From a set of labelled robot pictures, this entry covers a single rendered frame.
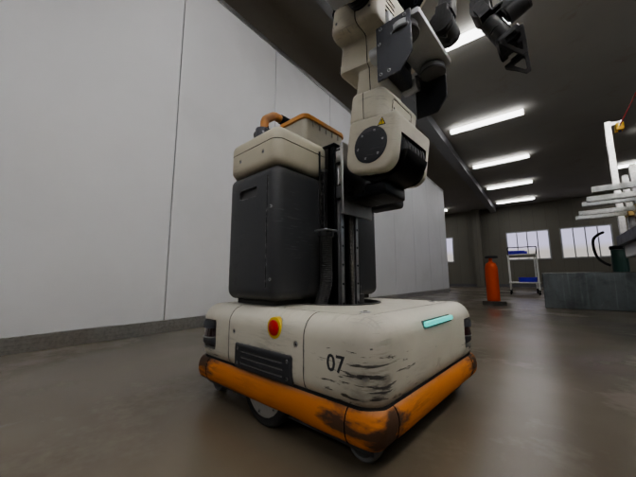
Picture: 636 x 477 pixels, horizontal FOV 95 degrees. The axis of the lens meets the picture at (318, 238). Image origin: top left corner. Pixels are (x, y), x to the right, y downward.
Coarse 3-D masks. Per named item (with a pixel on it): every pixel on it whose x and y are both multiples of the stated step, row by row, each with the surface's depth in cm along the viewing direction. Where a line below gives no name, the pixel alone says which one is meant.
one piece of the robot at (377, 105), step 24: (360, 0) 82; (384, 0) 85; (336, 24) 91; (360, 24) 86; (360, 48) 91; (360, 72) 92; (360, 96) 85; (384, 96) 81; (360, 120) 84; (384, 120) 79; (408, 120) 91; (360, 144) 83; (384, 144) 77; (360, 168) 82; (384, 168) 78
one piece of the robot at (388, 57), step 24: (384, 24) 79; (408, 24) 74; (384, 48) 79; (408, 48) 74; (432, 48) 86; (384, 72) 78; (408, 72) 91; (432, 72) 92; (408, 96) 99; (432, 96) 95
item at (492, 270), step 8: (488, 256) 394; (496, 256) 395; (488, 264) 394; (488, 272) 391; (496, 272) 389; (488, 280) 391; (496, 280) 387; (488, 288) 390; (496, 288) 385; (488, 296) 390; (496, 296) 384; (488, 304) 386; (496, 304) 379; (504, 304) 380
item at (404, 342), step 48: (240, 336) 79; (288, 336) 67; (336, 336) 58; (384, 336) 55; (432, 336) 70; (240, 384) 76; (288, 384) 65; (336, 384) 56; (384, 384) 53; (432, 384) 68; (336, 432) 55; (384, 432) 51
